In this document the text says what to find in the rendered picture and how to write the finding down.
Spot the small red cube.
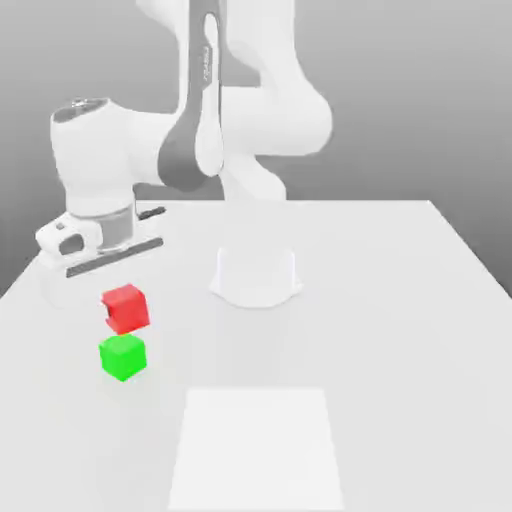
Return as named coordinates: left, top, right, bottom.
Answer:
left=100, top=283, right=152, bottom=336

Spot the small green cube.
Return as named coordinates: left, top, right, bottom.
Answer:
left=98, top=334, right=148, bottom=383

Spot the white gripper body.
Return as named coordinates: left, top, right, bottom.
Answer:
left=39, top=236, right=166, bottom=306

